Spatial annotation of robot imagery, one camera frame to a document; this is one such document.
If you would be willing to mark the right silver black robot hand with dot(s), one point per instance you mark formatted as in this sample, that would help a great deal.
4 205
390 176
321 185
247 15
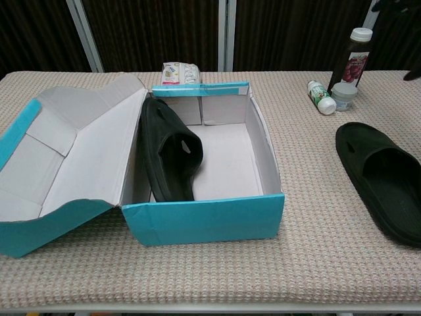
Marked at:
413 75

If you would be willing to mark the black rubber slipper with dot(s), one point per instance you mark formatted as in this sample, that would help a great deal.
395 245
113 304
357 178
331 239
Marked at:
171 158
388 197

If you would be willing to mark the teal cardboard shoe box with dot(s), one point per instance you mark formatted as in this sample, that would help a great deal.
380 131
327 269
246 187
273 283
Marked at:
204 220

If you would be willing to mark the dark juice bottle white cap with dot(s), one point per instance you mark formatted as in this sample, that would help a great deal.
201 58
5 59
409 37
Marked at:
352 62

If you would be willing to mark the small clear jar grey lid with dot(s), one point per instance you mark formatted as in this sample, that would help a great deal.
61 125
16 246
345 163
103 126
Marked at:
343 97

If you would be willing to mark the small white green bottle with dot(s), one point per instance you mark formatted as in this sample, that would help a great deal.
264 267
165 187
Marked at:
320 97

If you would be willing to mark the white tissue pack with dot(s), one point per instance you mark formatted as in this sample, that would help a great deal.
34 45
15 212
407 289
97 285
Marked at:
181 73

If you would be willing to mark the beige woven table cloth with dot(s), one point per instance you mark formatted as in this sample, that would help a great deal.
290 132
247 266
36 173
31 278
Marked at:
197 279

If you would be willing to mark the aluminium partition post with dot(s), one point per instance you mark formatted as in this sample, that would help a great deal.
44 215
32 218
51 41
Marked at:
370 21
84 33
227 33

